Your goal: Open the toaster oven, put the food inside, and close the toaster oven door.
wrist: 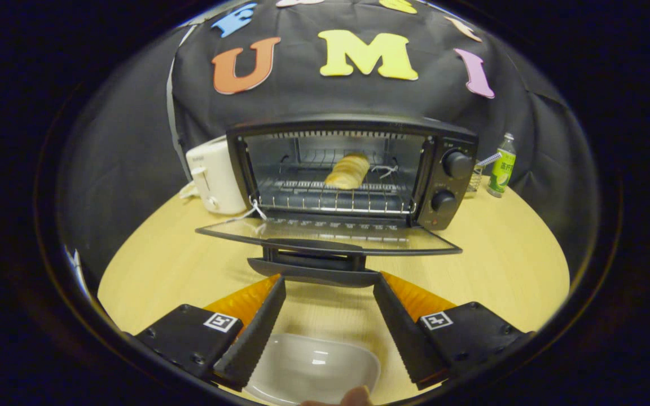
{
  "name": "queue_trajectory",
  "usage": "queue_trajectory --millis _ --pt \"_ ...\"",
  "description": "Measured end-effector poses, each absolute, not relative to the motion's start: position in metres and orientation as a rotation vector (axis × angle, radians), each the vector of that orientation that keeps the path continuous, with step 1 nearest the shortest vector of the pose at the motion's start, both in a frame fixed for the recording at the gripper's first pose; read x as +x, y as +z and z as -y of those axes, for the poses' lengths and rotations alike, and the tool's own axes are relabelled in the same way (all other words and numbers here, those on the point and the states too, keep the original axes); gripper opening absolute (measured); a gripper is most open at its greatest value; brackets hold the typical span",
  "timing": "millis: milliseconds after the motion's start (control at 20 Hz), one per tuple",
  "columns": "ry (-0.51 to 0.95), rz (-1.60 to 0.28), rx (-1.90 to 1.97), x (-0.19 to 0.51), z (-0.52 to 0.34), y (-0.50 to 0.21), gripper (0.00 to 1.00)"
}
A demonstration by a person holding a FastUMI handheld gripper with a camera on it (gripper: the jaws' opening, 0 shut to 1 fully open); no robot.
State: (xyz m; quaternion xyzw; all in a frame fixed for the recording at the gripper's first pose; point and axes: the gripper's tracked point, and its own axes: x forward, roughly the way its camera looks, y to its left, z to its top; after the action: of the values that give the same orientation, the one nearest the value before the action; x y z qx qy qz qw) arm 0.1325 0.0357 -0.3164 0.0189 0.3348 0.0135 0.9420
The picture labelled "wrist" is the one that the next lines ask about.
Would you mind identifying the white pop-up toaster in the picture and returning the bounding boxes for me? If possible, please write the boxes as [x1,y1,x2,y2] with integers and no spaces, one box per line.
[185,135,248,215]

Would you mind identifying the black backdrop cloth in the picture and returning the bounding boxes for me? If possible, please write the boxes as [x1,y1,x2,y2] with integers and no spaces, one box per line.
[57,0,602,283]

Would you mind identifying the green label drink bottle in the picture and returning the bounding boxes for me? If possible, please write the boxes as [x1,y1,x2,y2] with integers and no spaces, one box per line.
[486,133,517,198]

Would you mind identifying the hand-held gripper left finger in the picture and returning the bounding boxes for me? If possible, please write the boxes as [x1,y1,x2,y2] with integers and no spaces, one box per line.
[133,275,287,391]

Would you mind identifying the white string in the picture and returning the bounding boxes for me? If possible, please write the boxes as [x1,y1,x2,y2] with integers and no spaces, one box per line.
[229,198,269,223]

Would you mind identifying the metal wire holder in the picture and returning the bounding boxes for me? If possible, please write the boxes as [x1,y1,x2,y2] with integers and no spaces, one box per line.
[463,161,484,196]

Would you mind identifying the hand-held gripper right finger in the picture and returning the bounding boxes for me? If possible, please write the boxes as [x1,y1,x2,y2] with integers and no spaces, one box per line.
[372,271,534,391]

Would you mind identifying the white plate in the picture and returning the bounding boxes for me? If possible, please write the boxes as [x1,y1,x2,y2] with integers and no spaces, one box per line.
[244,333,382,405]

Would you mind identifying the black toaster oven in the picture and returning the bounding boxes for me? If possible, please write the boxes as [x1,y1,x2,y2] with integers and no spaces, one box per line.
[195,114,479,288]

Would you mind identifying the golden bread roll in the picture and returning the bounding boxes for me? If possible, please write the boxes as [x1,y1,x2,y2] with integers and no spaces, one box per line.
[324,152,371,190]

